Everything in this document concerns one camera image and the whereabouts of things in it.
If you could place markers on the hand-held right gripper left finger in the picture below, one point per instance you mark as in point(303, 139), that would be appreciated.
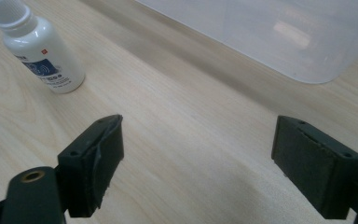
point(90, 168)

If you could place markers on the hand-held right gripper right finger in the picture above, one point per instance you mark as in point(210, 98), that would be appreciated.
point(317, 168)

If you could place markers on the white plastic bottle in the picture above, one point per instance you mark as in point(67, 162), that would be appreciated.
point(40, 46)

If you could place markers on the clear plastic storage box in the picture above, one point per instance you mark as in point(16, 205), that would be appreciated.
point(276, 34)

